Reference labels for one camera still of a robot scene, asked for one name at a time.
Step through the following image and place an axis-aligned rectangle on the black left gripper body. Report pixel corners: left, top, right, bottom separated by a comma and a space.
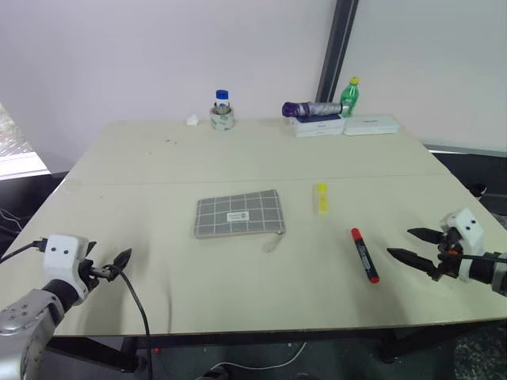
78, 259, 120, 294

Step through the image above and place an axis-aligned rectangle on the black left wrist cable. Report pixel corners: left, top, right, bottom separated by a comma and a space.
0, 238, 49, 264

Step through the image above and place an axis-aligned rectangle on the grey checked pouch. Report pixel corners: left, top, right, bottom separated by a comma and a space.
193, 188, 287, 255

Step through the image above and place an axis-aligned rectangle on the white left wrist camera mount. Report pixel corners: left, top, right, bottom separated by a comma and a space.
40, 234, 92, 306

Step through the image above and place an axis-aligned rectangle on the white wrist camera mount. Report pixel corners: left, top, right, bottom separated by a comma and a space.
40, 234, 92, 306
440, 208, 486, 283

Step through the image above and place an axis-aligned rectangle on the green plastic bottle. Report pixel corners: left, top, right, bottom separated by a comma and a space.
340, 76, 363, 119

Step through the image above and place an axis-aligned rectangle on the dark vertical wall post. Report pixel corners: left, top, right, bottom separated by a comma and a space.
314, 0, 360, 105

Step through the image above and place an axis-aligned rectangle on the black looping gripper cable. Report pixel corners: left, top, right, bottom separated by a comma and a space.
106, 264, 154, 380

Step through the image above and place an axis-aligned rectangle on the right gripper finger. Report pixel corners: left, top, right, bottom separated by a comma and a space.
406, 227, 442, 245
386, 247, 438, 279

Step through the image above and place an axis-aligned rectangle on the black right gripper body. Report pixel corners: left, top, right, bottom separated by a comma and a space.
431, 229, 463, 283

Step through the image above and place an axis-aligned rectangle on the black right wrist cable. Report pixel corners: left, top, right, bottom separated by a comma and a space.
455, 253, 507, 263

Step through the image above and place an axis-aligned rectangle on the black table frame brace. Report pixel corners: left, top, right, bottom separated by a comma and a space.
46, 335, 148, 374

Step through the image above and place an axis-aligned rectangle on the blue capped small bottle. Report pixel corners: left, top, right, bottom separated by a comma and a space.
215, 89, 232, 115

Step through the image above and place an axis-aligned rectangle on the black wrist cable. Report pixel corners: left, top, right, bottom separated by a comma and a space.
0, 238, 49, 264
455, 253, 507, 263

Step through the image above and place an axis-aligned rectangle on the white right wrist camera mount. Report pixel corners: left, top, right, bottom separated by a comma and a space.
440, 208, 486, 283

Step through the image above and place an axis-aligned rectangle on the flat white box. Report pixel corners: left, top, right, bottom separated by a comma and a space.
342, 114, 398, 137

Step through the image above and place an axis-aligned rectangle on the white floor cable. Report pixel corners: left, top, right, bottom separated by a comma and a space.
204, 341, 308, 374

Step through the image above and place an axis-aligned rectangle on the white and blue box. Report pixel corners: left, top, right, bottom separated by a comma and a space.
290, 114, 345, 139

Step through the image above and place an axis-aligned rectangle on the red and black marker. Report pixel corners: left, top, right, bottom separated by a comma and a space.
349, 227, 381, 285

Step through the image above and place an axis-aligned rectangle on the white tape roll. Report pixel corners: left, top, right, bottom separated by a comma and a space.
208, 104, 236, 132

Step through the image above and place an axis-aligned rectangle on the folded purple umbrella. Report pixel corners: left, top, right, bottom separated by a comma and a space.
281, 101, 345, 119

